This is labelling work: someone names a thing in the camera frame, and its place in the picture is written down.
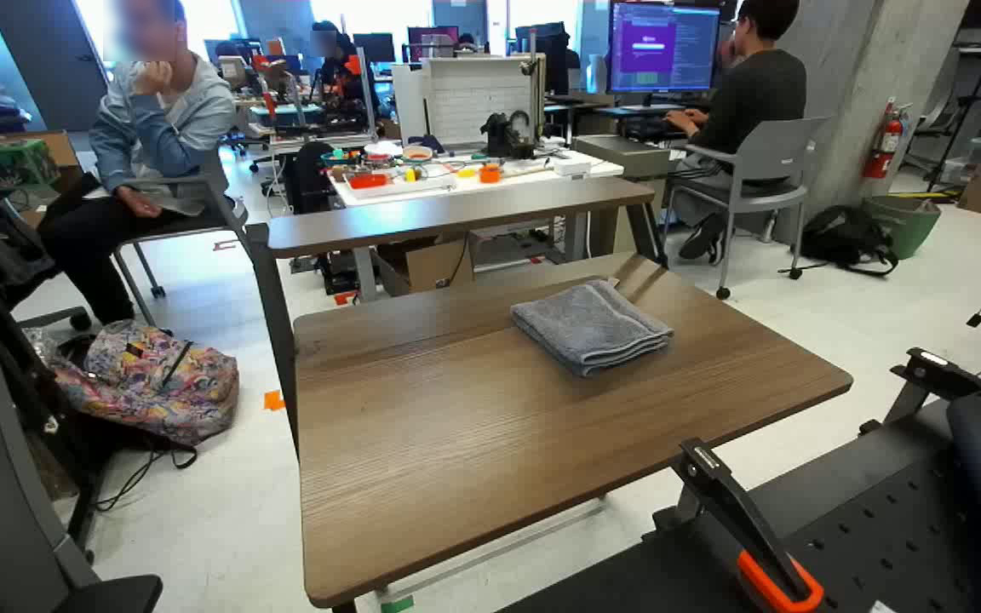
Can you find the white tray colourful items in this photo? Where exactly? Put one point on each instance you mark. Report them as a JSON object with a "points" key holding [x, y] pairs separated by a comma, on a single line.
{"points": [[458, 170]]}

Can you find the green basket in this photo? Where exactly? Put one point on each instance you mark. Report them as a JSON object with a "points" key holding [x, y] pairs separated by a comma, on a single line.
{"points": [[907, 223]]}

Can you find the person in gray hoodie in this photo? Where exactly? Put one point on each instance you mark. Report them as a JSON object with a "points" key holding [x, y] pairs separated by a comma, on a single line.
{"points": [[151, 136]]}

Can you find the black backpack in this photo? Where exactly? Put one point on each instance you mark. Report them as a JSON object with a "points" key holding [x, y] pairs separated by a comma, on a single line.
{"points": [[848, 236]]}

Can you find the orange floor tape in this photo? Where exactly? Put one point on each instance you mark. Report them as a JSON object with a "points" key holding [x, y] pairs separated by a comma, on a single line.
{"points": [[273, 398]]}

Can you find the gray towel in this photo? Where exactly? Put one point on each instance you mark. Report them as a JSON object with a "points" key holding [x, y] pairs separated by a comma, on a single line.
{"points": [[592, 328]]}

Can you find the colourful floral backpack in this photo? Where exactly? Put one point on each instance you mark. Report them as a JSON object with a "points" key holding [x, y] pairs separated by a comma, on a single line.
{"points": [[144, 380]]}

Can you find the person in black sweater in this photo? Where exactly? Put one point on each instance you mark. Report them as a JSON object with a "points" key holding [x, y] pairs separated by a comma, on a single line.
{"points": [[749, 97]]}

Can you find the white box panel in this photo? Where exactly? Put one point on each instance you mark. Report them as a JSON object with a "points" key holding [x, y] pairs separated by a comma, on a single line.
{"points": [[473, 97]]}

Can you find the gray office chair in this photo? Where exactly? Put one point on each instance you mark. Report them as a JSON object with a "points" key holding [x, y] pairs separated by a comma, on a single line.
{"points": [[765, 170]]}

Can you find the computer monitor purple screen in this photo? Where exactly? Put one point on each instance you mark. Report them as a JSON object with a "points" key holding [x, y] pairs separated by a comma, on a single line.
{"points": [[661, 48]]}

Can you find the black device on desk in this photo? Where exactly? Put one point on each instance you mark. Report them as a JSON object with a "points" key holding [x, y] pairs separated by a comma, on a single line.
{"points": [[509, 136]]}

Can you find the person in black orange top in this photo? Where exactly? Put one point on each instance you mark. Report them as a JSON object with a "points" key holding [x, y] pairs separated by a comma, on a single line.
{"points": [[342, 68]]}

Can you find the gray metal chair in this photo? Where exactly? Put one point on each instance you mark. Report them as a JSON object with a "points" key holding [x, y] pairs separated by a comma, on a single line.
{"points": [[187, 207]]}

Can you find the red fire extinguisher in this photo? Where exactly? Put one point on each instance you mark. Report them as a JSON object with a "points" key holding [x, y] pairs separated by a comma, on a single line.
{"points": [[883, 144]]}

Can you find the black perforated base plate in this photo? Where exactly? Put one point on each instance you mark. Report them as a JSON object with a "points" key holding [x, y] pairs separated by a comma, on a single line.
{"points": [[853, 534]]}

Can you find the black metal clamp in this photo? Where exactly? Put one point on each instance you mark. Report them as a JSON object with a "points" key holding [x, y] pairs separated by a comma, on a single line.
{"points": [[931, 376]]}

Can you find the black bag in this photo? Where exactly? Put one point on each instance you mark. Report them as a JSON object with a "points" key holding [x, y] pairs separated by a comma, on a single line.
{"points": [[308, 178]]}

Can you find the brown wooden desk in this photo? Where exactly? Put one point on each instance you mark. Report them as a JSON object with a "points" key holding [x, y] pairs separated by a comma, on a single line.
{"points": [[443, 213]]}

